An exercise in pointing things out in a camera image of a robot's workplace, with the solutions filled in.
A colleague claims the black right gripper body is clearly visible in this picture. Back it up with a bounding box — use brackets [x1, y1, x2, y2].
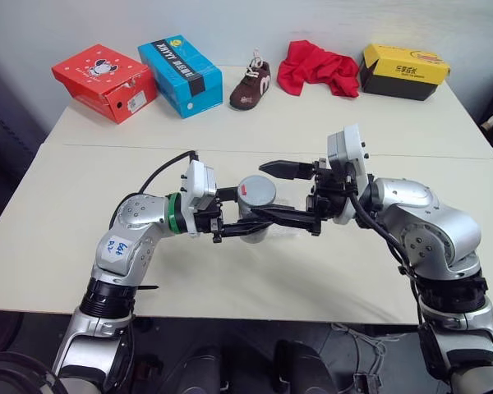
[306, 157, 355, 225]

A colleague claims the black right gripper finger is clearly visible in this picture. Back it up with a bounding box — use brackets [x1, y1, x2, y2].
[258, 160, 316, 181]
[250, 205, 324, 237]

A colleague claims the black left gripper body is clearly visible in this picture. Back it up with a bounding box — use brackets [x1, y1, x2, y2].
[191, 198, 227, 245]

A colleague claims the grey cylindrical cup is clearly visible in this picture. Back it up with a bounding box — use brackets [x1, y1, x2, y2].
[237, 199, 271, 246]

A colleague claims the grey jar lid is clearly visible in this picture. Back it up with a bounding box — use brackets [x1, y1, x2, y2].
[235, 174, 278, 208]

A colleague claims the brown child's shoe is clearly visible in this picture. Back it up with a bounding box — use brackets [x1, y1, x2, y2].
[228, 48, 274, 112]

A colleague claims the red cloth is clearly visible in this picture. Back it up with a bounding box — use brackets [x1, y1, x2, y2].
[276, 39, 361, 99]

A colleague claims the blue shoebox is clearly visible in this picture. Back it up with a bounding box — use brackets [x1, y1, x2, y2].
[137, 34, 224, 120]

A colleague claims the yellow and black shoebox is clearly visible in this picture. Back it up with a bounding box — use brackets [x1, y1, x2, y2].
[360, 43, 452, 103]

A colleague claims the dark rounded shape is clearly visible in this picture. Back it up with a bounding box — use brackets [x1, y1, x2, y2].
[174, 343, 223, 394]
[273, 339, 334, 394]

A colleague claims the red shoebox with cartoon print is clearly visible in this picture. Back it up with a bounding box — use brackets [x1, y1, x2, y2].
[51, 44, 157, 125]

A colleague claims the black round object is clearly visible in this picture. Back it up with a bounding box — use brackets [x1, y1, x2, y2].
[0, 350, 69, 394]

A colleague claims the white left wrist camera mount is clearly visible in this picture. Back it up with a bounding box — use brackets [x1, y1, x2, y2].
[180, 159, 219, 211]

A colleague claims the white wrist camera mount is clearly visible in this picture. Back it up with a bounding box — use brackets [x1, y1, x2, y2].
[326, 122, 371, 226]
[180, 159, 219, 211]

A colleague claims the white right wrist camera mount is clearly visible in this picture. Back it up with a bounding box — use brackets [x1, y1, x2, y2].
[326, 122, 371, 226]

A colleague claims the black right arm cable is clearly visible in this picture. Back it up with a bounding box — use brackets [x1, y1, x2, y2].
[343, 163, 426, 333]

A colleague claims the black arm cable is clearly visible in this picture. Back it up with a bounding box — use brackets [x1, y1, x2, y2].
[137, 150, 200, 195]
[343, 163, 426, 333]

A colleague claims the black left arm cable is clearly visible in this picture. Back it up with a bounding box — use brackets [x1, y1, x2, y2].
[137, 150, 200, 195]

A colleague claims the white cable under table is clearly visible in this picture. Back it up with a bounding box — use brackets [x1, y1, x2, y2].
[331, 322, 412, 373]

